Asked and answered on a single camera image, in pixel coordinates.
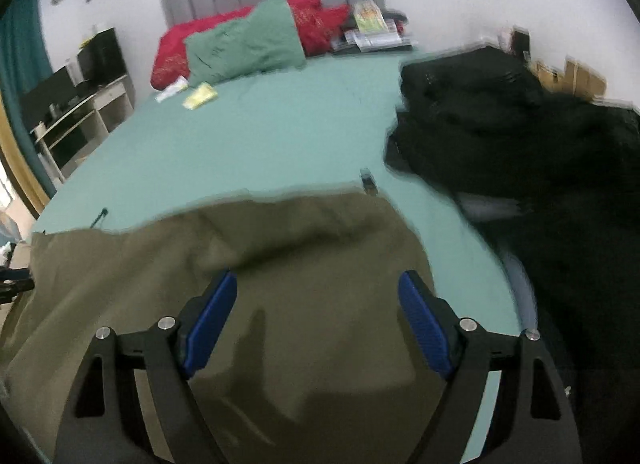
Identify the colourful snack packet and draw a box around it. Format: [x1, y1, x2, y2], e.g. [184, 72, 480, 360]
[354, 0, 387, 34]

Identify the white computer desk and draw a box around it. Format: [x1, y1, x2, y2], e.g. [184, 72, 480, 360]
[30, 74, 136, 179]

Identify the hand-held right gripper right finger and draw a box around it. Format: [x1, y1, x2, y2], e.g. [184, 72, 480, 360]
[398, 270, 583, 464]

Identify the red patterned pillow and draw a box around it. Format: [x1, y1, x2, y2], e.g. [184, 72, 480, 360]
[151, 0, 351, 90]

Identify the snack bags and books pile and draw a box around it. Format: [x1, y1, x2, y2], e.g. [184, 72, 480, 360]
[331, 28, 418, 55]

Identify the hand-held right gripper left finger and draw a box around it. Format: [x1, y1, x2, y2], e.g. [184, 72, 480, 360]
[54, 270, 238, 464]

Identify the yellow curtain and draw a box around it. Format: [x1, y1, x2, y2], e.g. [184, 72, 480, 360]
[0, 88, 51, 217]

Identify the bed with green sheet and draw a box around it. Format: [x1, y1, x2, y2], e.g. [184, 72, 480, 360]
[30, 0, 540, 464]

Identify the yellow packet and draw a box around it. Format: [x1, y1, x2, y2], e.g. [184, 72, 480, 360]
[182, 84, 219, 109]

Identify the black monitor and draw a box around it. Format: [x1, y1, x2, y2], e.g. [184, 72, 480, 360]
[20, 66, 76, 119]

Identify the olive green hooded jacket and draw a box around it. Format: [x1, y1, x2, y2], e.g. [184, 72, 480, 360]
[0, 169, 453, 464]

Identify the teal curtain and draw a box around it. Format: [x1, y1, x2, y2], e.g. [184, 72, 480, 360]
[0, 0, 58, 199]

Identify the cardboard box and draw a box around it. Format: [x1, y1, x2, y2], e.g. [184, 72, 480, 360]
[562, 56, 608, 97]

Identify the black computer tower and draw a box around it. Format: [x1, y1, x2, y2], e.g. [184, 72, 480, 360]
[77, 28, 127, 87]

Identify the white packet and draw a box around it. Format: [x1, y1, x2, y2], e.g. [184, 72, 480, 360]
[155, 76, 190, 103]

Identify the pile of black clothes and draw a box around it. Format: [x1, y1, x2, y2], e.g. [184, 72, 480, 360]
[384, 46, 640, 464]

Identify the green pillow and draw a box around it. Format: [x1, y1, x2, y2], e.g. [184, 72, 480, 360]
[184, 0, 306, 85]

